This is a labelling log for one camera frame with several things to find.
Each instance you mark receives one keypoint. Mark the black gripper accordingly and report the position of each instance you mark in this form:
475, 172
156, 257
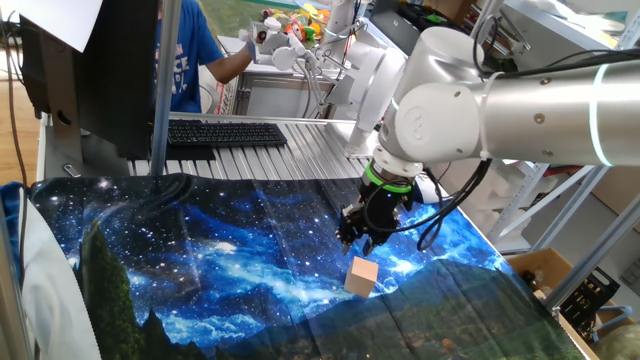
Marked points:
382, 210

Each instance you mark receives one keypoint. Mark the light wooden cube block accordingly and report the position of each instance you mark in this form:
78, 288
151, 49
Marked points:
361, 277

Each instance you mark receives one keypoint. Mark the white haptic control device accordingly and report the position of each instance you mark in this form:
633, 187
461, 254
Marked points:
280, 50

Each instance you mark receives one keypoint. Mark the bare person forearm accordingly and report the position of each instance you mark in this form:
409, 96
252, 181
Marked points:
230, 67

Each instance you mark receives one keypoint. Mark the gloved person hand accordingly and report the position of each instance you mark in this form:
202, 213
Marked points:
251, 51

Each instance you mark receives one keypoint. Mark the galaxy print cloth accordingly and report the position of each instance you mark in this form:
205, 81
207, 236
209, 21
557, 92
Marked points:
225, 250

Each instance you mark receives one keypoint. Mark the white foam blocks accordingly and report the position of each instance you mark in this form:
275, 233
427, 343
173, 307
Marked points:
500, 195

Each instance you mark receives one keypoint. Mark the grey metal workbench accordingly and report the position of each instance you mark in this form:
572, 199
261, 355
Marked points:
280, 97

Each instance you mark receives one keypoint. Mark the grey metal shelf rack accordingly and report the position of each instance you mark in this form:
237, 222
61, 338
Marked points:
520, 200

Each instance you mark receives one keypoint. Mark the black keyboard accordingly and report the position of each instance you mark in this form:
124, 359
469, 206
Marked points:
225, 134

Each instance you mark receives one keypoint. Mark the black desk mat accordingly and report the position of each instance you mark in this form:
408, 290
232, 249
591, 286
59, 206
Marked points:
190, 152

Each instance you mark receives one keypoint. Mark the red white printed box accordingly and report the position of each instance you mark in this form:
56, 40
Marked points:
227, 100

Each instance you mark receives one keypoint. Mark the brown cardboard box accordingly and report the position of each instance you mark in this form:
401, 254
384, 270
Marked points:
550, 262

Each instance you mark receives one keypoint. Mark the colourful plastic toys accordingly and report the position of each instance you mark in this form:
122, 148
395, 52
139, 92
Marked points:
305, 30

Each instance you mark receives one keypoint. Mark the dark grey equipment case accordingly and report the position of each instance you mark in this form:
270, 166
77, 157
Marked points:
395, 25

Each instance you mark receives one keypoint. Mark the person in blue shirt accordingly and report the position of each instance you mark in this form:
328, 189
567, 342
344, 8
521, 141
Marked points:
190, 50

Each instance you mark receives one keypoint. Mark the black computer monitor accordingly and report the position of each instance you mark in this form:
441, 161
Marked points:
115, 75

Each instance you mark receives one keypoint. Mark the small silver clip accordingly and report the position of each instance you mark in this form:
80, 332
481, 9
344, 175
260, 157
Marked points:
71, 170

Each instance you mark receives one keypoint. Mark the white plastic sheet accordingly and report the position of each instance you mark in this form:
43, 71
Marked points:
50, 300

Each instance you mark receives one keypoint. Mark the grey monitor stand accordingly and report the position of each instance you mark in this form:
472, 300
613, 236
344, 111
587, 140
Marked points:
62, 100

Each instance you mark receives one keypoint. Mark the blue fabric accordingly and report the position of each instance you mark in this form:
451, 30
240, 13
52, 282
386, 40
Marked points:
10, 210

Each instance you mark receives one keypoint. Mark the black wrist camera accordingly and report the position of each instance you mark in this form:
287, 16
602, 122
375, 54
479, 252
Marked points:
407, 199

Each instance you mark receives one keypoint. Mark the aluminium frame post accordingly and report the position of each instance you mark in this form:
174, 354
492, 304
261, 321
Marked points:
7, 310
585, 262
165, 90

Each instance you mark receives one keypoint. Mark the black perforated metal bracket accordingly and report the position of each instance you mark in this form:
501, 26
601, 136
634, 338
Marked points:
590, 295

